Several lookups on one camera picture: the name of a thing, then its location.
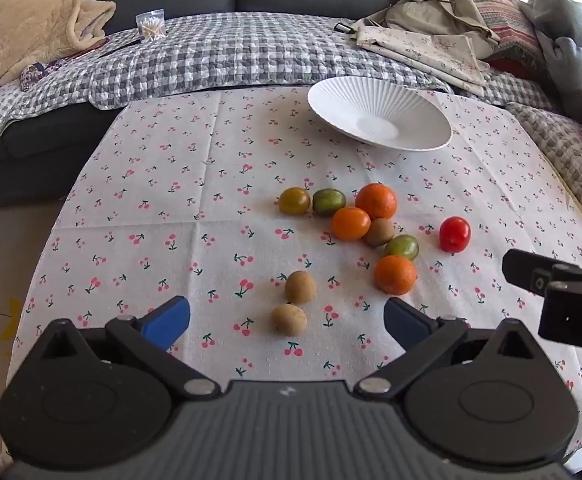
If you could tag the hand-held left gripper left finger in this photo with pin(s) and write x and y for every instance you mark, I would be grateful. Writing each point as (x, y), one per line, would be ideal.
(166, 321)

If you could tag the cotton swab box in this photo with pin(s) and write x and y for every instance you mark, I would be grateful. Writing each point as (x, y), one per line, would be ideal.
(151, 26)

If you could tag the black pen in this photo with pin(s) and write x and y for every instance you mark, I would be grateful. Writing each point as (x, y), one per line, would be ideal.
(120, 47)

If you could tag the yellow-green tomato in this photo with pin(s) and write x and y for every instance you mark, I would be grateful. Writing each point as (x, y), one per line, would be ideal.
(294, 200)

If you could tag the grey knitted blanket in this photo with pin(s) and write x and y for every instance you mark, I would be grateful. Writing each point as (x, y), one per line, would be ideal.
(561, 155)

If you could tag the beige canvas bag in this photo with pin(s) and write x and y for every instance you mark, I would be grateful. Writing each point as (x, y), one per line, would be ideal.
(436, 15)

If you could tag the striped patterned pillow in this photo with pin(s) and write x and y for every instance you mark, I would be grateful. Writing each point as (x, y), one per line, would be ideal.
(513, 22)

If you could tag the floral print cloth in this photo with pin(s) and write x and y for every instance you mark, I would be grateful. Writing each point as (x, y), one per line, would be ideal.
(421, 57)

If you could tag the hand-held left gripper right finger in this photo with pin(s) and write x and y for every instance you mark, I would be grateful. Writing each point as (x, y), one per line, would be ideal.
(407, 321)

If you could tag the large orange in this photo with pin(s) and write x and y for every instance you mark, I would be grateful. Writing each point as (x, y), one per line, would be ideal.
(376, 201)

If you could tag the grey checked quilt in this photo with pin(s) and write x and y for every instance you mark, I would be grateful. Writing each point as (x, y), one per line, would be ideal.
(221, 55)

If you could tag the yellow floor sticker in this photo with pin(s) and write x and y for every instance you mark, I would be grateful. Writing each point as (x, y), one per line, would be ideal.
(9, 327)

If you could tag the brown kiwi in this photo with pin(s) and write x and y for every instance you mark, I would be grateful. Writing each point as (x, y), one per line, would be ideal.
(288, 318)
(300, 287)
(381, 234)

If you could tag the beige fleece blanket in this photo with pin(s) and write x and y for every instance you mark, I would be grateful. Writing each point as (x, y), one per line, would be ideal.
(21, 25)

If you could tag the dark floral pouch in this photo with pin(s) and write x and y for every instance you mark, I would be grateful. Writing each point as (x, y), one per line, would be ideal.
(33, 74)

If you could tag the small orange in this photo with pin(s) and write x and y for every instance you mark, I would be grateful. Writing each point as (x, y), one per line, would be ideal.
(351, 223)

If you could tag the white ribbed bowl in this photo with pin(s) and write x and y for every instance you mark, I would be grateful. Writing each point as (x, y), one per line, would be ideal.
(381, 115)

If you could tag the red tomato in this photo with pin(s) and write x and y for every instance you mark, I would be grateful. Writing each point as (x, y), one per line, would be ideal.
(455, 234)

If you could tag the red pen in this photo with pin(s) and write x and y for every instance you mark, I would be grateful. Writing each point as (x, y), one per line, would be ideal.
(88, 49)

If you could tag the green tomato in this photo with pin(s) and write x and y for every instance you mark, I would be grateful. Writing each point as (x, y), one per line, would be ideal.
(329, 202)
(403, 247)

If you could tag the medium orange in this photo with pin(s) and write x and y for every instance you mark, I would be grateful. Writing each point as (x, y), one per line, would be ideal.
(395, 275)

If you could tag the cherry print tablecloth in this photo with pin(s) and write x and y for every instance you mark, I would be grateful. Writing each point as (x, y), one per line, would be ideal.
(171, 210)

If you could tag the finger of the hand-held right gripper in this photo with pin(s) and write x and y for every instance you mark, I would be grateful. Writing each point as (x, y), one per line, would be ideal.
(531, 271)

